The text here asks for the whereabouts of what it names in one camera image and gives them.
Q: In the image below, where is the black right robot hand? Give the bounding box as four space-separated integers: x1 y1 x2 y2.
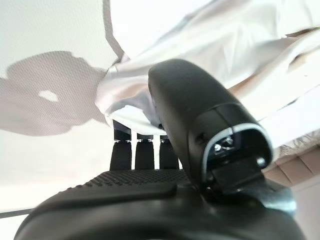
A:
13 58 306 240

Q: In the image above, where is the beige shirt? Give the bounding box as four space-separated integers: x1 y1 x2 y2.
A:
94 0 320 156

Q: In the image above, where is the tan upholstered bed base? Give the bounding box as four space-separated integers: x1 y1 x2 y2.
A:
263 147 320 191

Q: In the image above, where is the bed with beige sheet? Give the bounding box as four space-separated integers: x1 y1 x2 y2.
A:
0 0 181 218

